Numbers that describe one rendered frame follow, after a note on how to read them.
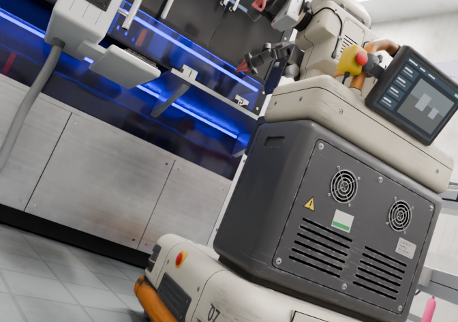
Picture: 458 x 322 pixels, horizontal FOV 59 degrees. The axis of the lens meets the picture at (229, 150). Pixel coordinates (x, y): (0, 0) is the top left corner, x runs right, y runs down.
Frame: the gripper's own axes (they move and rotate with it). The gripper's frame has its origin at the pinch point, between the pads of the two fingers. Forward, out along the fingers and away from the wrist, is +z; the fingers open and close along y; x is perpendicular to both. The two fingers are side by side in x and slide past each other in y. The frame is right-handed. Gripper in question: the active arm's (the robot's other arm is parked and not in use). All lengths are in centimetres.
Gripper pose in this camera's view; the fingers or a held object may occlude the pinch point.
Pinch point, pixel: (237, 70)
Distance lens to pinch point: 214.0
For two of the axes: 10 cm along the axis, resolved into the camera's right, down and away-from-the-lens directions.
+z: -8.6, 3.5, 3.6
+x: -4.7, -2.8, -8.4
